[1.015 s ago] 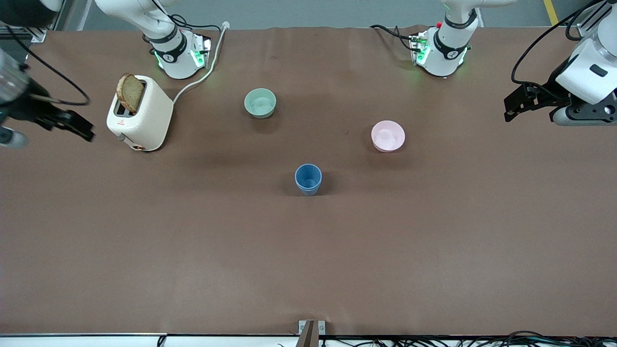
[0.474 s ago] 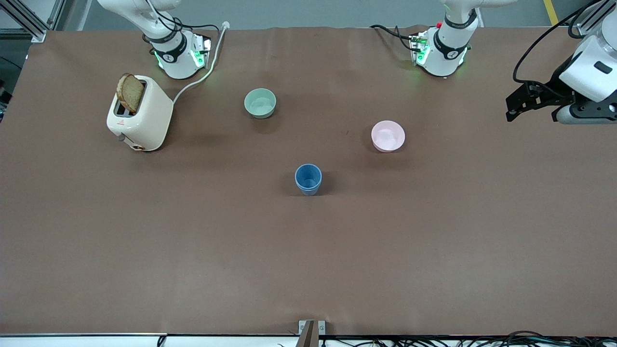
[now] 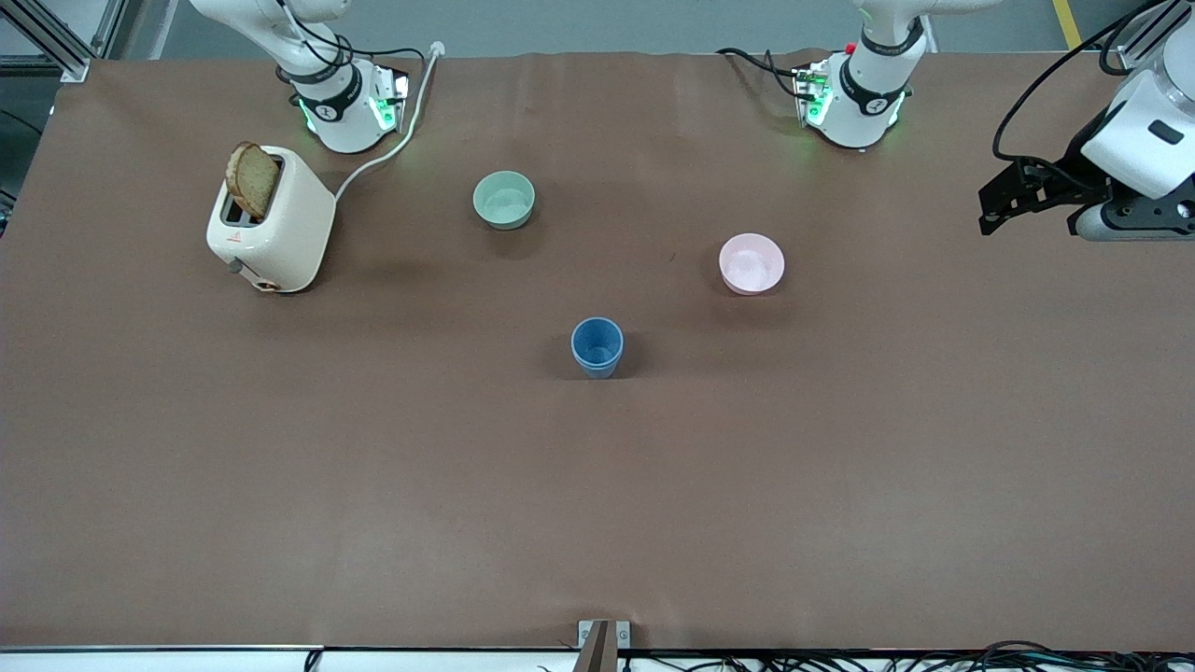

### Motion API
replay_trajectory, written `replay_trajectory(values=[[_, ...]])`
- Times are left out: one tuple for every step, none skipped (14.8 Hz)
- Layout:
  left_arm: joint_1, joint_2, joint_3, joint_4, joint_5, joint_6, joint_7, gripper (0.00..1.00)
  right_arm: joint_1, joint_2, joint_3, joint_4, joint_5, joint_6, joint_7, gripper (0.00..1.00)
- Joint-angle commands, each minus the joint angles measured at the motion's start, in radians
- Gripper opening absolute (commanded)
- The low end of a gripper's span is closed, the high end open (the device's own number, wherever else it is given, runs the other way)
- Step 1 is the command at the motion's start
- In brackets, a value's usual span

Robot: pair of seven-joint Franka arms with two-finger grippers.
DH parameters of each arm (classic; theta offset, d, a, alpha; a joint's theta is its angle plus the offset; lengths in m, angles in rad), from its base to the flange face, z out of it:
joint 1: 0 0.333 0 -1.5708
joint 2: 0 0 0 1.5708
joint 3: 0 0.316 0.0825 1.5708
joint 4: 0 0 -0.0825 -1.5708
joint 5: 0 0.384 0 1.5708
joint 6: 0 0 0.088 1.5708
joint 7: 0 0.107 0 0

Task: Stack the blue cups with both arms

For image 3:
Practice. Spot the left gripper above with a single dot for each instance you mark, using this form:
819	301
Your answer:
1075	175

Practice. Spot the blue plastic cup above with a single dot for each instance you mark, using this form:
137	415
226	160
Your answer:
597	371
597	338

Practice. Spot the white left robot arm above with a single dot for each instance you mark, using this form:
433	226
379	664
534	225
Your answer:
864	107

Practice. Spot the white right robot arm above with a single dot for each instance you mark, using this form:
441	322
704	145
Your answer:
345	121

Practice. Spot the yellow floor tape strip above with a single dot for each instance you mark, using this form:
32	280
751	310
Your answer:
1068	23

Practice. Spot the pink bowl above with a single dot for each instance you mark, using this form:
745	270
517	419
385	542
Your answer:
752	264

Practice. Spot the green bowl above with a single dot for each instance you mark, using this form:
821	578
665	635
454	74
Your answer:
504	201

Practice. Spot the brown table cover sheet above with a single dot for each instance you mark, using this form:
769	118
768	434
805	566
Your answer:
597	513

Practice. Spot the cream two-slot toaster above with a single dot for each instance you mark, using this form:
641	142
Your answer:
289	229

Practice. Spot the brown bread slice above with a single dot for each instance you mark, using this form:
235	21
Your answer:
254	182

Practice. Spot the aluminium frame corner piece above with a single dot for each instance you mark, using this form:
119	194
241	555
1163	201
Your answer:
1141	47

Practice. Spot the metal corner bracket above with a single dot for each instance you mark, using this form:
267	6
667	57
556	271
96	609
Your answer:
624	635

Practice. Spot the brown wooden post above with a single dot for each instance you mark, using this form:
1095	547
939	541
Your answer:
597	653

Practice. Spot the upright aluminium frame profile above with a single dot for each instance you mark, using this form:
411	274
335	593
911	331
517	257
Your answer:
110	23

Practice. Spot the slanted aluminium frame profile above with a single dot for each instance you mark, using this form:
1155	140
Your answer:
47	42

